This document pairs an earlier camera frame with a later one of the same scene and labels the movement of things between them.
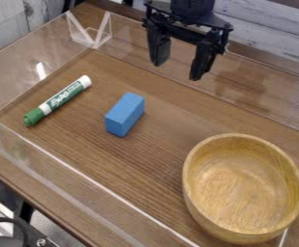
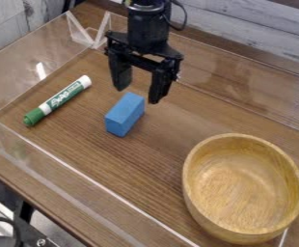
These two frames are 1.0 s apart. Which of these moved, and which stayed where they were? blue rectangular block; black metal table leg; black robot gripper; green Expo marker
Moved: black robot gripper
Stayed: blue rectangular block; green Expo marker; black metal table leg
